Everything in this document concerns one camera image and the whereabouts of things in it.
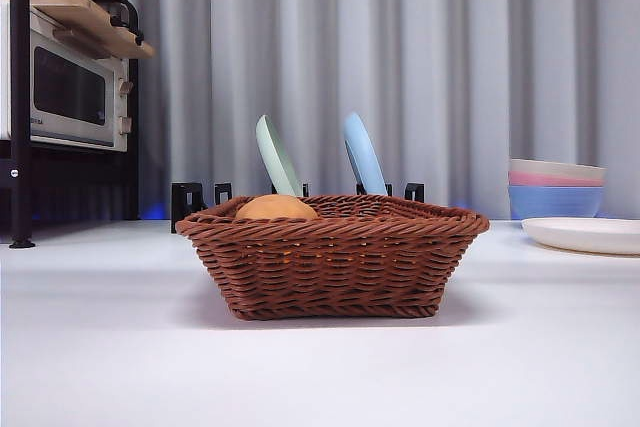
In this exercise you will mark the pink bowl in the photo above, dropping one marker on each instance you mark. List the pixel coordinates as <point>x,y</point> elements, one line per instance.
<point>550,180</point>

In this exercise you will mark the beige bowl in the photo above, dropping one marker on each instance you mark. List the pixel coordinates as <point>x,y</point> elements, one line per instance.
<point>555,167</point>

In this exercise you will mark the brown wicker basket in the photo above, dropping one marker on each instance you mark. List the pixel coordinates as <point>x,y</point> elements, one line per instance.
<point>325,267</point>

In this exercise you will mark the black metal shelf frame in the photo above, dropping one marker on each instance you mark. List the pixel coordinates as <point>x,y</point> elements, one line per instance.
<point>20,97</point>

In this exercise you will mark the black dish rack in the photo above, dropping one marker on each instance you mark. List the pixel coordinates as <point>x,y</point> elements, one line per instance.
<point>176,212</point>

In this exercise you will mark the wooden cutting board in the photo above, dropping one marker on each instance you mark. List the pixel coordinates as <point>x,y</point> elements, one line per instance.
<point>100,27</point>

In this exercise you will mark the brown potato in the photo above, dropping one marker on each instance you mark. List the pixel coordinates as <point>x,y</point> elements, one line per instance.
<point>275,209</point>

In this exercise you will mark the grey curtain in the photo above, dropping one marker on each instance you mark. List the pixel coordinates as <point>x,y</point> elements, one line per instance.
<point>400,47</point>

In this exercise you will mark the pale green plate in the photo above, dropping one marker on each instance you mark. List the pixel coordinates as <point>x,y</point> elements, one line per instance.
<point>277,157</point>

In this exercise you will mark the light blue plate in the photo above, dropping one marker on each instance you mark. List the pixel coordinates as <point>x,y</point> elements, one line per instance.
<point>365,157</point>

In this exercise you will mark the white toaster oven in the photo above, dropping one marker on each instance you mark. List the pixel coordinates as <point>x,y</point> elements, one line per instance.
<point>70,87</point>

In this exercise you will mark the blue bowl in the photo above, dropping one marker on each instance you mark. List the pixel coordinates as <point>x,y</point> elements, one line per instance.
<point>555,202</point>

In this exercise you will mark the white plate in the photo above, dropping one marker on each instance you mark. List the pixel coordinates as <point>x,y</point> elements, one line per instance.
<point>585,236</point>

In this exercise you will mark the beige oven knob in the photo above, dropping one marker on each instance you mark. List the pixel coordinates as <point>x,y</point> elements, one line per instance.
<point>125,124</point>
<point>126,87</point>

